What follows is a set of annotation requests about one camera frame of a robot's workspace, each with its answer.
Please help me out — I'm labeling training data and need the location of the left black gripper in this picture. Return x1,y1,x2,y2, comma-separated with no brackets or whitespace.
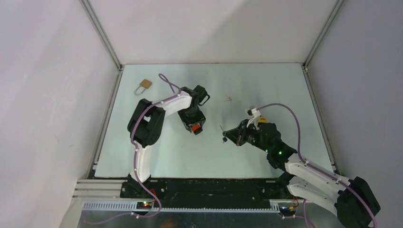
177,107,205,132

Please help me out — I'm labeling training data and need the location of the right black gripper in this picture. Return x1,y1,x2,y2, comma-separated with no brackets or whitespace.
223,119,270,153

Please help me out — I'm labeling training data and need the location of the orange black padlock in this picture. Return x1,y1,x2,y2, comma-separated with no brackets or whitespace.
191,123,203,135

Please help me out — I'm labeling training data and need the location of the black headed key bunch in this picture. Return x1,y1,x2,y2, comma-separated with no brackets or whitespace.
220,125,228,143

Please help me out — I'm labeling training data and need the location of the yellow padlock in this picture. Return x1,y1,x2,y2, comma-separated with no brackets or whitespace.
257,117,268,125

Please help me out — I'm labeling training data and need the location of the brass padlock long shackle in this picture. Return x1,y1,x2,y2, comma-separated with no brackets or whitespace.
134,79,153,95

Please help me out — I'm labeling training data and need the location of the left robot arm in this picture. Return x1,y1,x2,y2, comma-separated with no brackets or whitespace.
127,85,210,198

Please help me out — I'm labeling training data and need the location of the right controller board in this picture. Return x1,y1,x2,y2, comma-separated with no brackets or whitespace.
279,206,296,219

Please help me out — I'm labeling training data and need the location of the controller board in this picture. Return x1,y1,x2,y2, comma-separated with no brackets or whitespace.
279,206,296,219
136,201,154,209

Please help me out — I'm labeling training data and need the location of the left controller board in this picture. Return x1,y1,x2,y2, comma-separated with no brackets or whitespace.
136,201,154,209

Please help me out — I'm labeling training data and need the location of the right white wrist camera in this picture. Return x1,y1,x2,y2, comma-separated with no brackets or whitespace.
246,106,261,127

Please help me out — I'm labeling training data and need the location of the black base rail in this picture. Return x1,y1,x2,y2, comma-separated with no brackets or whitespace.
120,177,293,209

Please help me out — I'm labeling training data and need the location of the left aluminium frame post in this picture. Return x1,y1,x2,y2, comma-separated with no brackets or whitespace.
79,0,123,71

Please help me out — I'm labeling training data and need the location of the aluminium frame post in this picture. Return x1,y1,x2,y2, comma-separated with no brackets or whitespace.
79,0,123,71
302,0,345,72

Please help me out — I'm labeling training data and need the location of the right aluminium frame post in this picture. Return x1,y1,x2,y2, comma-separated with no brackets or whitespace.
302,0,345,72

